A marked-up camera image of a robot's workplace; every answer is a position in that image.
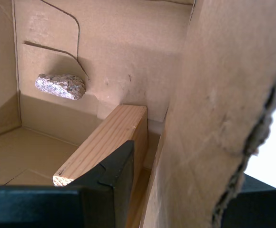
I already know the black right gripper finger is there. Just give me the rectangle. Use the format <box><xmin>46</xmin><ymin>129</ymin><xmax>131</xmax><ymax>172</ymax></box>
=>
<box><xmin>0</xmin><ymin>140</ymin><xmax>135</xmax><ymax>228</ymax></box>
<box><xmin>221</xmin><ymin>173</ymin><xmax>276</xmax><ymax>228</ymax></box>

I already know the light wooden block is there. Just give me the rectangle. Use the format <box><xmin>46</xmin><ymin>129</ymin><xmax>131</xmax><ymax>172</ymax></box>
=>
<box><xmin>52</xmin><ymin>104</ymin><xmax>149</xmax><ymax>228</ymax></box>

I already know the speckled pink granite rock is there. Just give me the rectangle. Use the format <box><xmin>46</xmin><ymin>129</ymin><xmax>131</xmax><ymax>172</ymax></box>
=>
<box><xmin>35</xmin><ymin>73</ymin><xmax>86</xmax><ymax>101</ymax></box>

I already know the brown cardboard box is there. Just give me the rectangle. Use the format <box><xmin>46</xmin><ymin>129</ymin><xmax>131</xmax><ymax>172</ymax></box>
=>
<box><xmin>0</xmin><ymin>0</ymin><xmax>276</xmax><ymax>228</ymax></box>

